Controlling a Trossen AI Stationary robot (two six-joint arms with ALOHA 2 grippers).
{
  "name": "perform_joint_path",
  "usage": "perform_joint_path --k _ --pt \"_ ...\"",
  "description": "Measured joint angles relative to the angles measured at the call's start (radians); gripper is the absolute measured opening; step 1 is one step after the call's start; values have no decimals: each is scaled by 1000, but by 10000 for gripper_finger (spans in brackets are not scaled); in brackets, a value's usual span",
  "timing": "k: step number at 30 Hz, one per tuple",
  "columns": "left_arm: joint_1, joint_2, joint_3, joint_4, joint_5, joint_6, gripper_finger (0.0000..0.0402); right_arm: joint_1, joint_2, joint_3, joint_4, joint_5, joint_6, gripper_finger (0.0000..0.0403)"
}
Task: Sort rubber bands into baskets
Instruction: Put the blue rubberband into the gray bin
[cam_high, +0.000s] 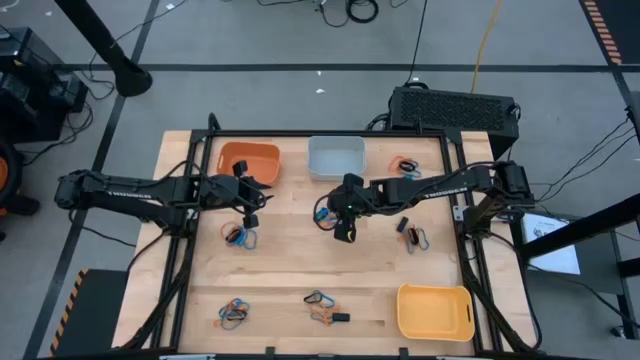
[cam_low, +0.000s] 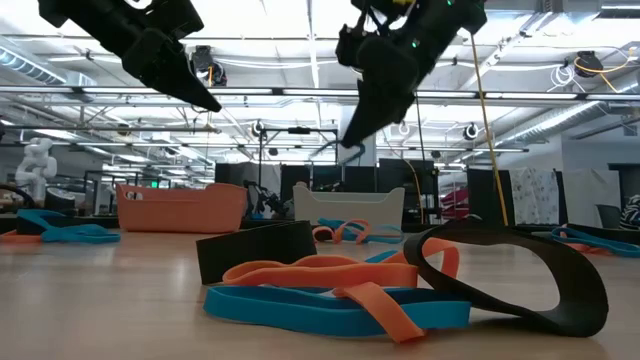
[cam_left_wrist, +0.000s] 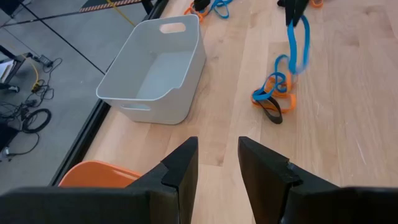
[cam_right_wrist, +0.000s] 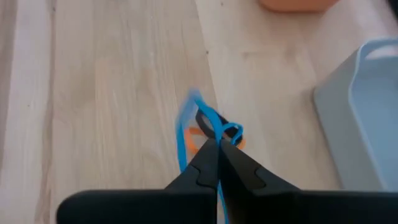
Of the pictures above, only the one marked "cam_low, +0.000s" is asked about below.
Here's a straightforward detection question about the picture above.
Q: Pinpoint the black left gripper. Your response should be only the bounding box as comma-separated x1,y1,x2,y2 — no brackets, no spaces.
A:
37,0,223,113

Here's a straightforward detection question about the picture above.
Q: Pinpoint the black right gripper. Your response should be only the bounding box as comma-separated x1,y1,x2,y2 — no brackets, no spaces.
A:
341,0,488,149

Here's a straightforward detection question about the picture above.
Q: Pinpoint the white square column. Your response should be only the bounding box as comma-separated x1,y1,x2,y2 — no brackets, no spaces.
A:
339,104,377,167

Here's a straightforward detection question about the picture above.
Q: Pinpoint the black partition panel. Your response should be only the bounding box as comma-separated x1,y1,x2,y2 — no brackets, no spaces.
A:
378,158,441,225
279,164,377,194
467,168,512,226
214,162,274,217

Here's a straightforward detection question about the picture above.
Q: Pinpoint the white plastic basket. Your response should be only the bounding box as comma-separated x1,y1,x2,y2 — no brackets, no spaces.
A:
292,182,406,232

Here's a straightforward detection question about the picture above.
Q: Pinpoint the red background object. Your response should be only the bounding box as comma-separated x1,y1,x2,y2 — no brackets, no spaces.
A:
439,187,471,221

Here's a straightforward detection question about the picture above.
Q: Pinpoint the orange plastic basket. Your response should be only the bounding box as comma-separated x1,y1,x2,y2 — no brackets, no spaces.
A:
115,182,249,234

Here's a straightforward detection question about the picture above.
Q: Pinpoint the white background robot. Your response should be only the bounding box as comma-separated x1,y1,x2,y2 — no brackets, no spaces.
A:
14,137,58,201

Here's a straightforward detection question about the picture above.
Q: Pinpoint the black round bin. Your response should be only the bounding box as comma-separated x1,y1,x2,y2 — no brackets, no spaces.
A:
43,187,77,217

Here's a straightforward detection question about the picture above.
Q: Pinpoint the patterned white cloth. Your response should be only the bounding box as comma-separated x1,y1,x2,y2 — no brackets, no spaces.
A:
509,167,560,226

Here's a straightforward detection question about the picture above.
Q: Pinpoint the plain white cloth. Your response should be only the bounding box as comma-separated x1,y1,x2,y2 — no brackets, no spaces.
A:
562,168,622,229

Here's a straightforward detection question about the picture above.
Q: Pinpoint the person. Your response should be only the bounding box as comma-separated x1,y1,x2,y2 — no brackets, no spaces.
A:
619,194,640,231

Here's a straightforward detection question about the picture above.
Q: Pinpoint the black ceiling cable reel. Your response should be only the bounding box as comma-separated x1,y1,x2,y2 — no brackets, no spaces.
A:
573,49,605,79
189,44,229,88

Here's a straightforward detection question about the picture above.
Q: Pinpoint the thin black hanging cable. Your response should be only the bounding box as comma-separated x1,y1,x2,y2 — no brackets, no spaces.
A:
413,92,427,161

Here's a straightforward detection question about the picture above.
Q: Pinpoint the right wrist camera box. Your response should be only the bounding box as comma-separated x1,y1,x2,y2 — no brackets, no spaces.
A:
335,24,371,69

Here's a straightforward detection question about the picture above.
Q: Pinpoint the black tubular stand frame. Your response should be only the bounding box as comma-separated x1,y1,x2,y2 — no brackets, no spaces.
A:
257,126,340,201

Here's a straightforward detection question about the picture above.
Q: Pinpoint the orange hanging cable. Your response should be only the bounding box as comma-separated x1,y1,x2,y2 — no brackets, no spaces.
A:
403,158,425,225

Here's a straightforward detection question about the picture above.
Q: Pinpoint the black background table frame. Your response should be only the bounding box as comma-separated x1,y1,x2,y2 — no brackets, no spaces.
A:
83,169,146,216

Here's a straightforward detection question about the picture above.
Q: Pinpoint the yellow hanging cable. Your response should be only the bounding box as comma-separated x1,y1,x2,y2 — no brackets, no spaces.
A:
468,32,510,227

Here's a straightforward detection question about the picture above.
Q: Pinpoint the black aluminium table frame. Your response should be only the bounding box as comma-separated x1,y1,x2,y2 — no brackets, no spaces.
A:
0,213,640,247

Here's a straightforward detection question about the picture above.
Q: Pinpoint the black curved hose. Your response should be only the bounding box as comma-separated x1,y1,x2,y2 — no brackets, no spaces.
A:
0,183,37,209

